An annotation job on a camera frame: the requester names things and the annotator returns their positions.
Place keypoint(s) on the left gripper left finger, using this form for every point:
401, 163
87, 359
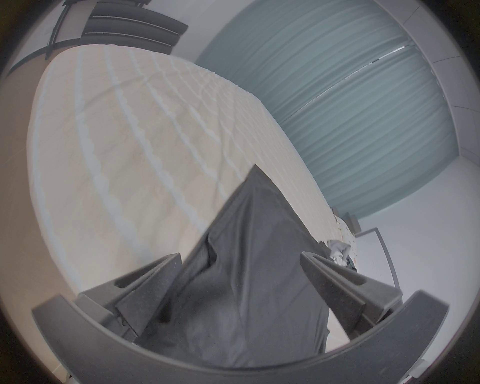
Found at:
150, 296

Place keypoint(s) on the bed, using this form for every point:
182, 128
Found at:
131, 150

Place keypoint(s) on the black T-shirt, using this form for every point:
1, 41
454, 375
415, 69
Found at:
247, 281

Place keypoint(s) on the black chest of drawers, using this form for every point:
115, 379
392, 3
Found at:
131, 30

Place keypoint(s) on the grey bedside table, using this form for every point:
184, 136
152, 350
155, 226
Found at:
352, 221

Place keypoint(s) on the white printed pillow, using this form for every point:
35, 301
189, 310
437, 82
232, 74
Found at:
343, 230

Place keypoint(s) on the pile of clothes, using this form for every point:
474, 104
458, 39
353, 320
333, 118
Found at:
339, 251

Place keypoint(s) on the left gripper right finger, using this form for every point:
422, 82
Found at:
337, 292

